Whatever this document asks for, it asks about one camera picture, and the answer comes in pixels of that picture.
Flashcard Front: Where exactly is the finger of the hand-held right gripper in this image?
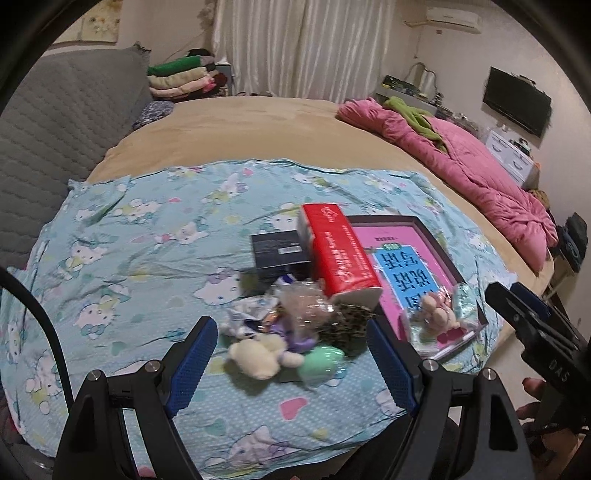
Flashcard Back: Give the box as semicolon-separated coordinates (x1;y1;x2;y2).
510;283;573;340
485;282;566;356

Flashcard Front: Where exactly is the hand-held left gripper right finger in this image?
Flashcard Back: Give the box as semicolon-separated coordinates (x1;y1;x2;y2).
368;318;532;480

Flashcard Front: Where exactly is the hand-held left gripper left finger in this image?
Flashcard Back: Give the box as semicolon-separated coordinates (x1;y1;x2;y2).
58;316;218;480

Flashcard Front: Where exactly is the floral tissue packet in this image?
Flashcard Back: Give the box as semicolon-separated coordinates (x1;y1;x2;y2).
401;282;482;357

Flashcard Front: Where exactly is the cream plush toy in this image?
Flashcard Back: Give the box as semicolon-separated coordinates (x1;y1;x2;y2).
228;333;305;380

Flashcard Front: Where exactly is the leopard print scrunchie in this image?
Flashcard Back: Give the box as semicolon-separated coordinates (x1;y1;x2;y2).
318;295;376;357

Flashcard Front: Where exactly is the white printed packet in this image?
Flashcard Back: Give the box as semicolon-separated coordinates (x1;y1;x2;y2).
218;295;283;340

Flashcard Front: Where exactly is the green beauty sponge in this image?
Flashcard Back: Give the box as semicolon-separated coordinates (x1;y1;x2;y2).
295;347;347;388

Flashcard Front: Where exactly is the purple ribbon scrunchie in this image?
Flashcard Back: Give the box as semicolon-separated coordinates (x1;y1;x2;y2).
276;323;319;355

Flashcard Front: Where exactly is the beige puff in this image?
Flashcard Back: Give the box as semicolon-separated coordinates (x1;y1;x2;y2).
276;281;340;340

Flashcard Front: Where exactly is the pink book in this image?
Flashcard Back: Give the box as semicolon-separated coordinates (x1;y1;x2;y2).
344;215;489;361

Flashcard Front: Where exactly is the person's right hand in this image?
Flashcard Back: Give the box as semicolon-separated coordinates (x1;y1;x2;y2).
517;377;583;457

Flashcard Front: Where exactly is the dark bag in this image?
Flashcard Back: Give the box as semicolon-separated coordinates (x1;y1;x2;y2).
556;212;588;273

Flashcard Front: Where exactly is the light blue cartoon printed blanket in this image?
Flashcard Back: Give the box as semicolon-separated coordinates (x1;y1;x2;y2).
0;159;518;467

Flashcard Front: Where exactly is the pink workbook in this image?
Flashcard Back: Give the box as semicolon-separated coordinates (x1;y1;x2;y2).
355;224;478;352

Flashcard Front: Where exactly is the red tissue box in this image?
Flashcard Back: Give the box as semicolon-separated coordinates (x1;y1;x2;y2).
298;203;384;298

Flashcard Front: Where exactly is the dark blue box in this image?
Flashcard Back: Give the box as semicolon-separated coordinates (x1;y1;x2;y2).
249;231;312;282

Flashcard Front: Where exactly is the pink duvet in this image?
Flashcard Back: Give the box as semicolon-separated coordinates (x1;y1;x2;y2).
337;97;559;273

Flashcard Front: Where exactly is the white drawer cabinet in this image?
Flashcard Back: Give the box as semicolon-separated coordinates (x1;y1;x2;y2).
485;129;539;185

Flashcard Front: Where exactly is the green cloth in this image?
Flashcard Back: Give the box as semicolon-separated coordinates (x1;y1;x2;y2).
382;96;446;148

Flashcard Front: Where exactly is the dark floral cloth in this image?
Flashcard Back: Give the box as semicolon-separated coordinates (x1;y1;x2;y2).
133;100;175;131

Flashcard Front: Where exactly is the tan round bed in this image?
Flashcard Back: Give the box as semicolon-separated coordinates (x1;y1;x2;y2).
85;95;555;352

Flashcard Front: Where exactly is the cluttered dressing table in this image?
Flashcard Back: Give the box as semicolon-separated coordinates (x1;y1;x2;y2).
376;62;462;116

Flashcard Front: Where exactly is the grey quilted headboard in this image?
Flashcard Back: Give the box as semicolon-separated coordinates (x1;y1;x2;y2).
0;46;153;273

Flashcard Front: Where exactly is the stack of folded clothes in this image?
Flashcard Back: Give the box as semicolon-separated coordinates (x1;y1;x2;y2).
147;48;232;100

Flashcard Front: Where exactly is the white air conditioner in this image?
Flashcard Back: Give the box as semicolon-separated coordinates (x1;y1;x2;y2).
425;7;484;34

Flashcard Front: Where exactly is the white curtain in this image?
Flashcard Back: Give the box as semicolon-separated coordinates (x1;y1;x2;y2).
215;0;398;102

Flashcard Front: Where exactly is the black cable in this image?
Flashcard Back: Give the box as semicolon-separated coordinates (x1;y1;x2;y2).
0;265;77;407

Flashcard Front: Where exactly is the black wall television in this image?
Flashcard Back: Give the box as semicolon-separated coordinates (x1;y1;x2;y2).
482;67;552;138

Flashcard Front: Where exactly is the floral wall painting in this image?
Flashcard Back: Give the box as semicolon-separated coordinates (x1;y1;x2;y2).
81;0;123;42

